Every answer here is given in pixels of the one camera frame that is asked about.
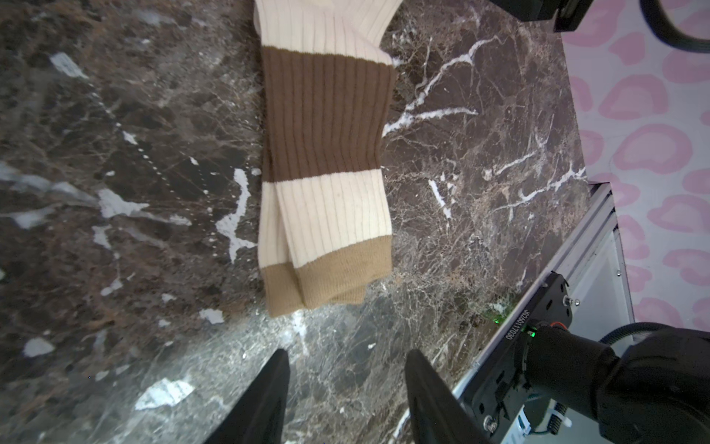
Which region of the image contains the cream brown sock with label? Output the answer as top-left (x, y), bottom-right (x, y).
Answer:
top-left (256, 132), bottom-right (306, 318)

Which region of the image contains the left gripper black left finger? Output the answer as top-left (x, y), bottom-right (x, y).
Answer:
top-left (204, 349), bottom-right (290, 444)

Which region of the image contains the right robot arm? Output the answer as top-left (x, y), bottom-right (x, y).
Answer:
top-left (405, 1), bottom-right (709, 443)

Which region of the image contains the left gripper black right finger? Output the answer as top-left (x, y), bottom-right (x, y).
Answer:
top-left (405, 349), bottom-right (489, 444)

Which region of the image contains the cream brown striped sock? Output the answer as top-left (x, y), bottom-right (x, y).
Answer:
top-left (254, 1), bottom-right (399, 309)

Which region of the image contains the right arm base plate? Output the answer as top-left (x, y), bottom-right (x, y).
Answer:
top-left (459, 272), bottom-right (572, 443)

